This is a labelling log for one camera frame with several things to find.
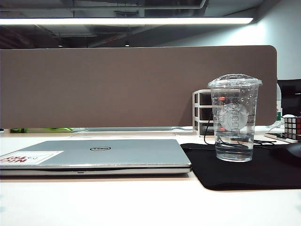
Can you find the clear plastic cup with lid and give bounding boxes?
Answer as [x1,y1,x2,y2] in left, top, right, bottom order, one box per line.
[207,73,263,162]

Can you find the silver closed laptop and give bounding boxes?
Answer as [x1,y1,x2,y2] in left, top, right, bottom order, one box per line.
[0,138,192,177]

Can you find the brown desk divider panel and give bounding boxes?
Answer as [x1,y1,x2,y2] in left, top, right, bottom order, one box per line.
[0,45,277,129]

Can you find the white drawer organizer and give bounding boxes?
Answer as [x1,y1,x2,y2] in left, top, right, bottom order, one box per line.
[192,89,216,138]

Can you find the bright green object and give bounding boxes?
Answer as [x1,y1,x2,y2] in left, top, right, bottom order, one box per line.
[44,127,74,132]

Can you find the ceiling light strip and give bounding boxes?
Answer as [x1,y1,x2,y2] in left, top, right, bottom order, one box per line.
[0,16,254,25]

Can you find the black mouse pad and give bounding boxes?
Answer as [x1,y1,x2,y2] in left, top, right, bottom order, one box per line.
[180,142,301,191]

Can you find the flat book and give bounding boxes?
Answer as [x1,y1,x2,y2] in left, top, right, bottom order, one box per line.
[264,132,301,144]

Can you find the white bottle with green label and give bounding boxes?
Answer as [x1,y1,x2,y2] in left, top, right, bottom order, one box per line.
[276,82,283,123]

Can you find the black monitor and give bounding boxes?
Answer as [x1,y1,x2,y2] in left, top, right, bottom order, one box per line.
[277,79,301,117]

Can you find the Rubik's cube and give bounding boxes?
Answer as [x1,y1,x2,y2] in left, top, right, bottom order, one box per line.
[283,115,301,142]

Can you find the black computer mouse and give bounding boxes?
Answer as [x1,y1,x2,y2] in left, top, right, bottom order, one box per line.
[270,142,301,165]

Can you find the desk cable flap lid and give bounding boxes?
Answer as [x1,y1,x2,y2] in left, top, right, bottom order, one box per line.
[70,131,177,137]

